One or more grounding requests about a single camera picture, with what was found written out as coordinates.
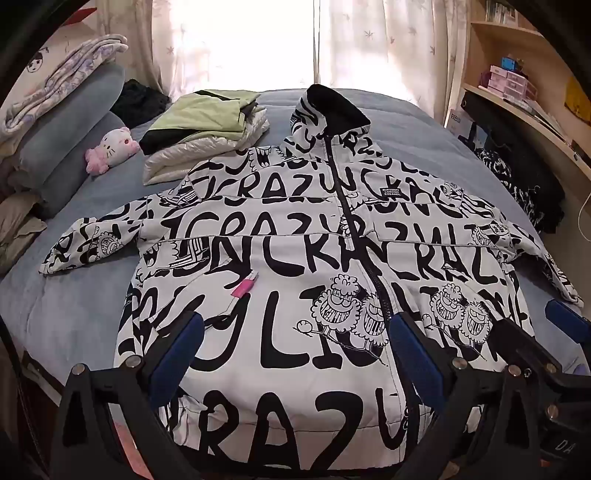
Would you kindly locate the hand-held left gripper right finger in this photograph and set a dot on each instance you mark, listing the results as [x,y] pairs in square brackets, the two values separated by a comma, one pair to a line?
[415,360]

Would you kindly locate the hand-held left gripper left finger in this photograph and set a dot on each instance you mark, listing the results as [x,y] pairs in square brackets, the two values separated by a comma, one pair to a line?
[178,350]

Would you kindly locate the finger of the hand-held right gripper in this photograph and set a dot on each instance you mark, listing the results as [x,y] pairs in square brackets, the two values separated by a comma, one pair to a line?
[517,339]
[565,316]

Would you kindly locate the black white printed jacket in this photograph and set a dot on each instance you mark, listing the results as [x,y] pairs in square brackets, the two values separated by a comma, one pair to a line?
[295,240]

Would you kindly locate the black clothes pile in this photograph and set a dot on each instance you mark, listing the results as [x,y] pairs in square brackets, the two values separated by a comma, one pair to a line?
[138,101]

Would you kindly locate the blue fleece blanket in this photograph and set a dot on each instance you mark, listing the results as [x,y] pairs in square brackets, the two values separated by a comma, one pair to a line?
[92,286]

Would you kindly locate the black white patterned garment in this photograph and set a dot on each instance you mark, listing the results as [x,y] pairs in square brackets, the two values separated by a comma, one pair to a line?
[508,175]

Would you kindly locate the wooden shelf unit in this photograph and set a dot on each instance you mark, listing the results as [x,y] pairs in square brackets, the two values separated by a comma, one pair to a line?
[558,138]

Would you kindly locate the folded green and cream jackets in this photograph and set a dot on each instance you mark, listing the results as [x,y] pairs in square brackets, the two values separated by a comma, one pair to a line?
[175,161]

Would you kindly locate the beige crumpled cloth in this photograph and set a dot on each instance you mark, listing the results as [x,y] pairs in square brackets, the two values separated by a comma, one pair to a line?
[18,226]

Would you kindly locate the pink white cat plush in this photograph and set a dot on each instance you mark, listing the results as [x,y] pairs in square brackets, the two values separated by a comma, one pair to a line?
[113,145]

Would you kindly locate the blue pillow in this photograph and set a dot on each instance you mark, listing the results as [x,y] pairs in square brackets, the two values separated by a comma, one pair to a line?
[64,166]
[87,92]

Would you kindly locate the white printed box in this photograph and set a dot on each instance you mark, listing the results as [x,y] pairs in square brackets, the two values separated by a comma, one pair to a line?
[459,122]

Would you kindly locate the pink box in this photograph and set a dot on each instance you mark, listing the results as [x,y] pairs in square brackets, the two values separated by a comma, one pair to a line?
[524,85]
[501,79]

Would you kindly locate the folded green jacket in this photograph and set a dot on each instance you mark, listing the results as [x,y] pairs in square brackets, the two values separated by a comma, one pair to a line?
[194,115]

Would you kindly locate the dark maroon box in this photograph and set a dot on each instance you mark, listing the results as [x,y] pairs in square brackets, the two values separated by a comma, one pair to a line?
[485,79]

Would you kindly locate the small blue box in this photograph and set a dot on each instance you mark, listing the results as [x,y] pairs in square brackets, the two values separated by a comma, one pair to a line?
[510,63]

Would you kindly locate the floral purple quilt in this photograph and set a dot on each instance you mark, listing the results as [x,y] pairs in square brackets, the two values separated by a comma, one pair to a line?
[69,69]

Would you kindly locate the row of books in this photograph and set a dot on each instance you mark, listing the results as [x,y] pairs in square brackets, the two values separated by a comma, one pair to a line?
[501,13]

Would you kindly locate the white floral sheer curtain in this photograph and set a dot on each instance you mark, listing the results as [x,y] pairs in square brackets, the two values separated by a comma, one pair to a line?
[392,46]

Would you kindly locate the round black white wall ornament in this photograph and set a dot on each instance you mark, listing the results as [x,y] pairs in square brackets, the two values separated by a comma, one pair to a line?
[35,64]

